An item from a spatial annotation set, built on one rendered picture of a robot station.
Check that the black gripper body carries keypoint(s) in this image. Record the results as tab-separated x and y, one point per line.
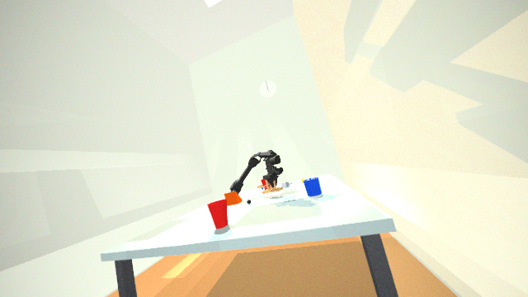
269	173

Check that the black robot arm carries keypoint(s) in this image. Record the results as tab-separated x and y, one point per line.
270	158

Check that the blue mug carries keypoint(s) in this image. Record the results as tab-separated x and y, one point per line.
313	188

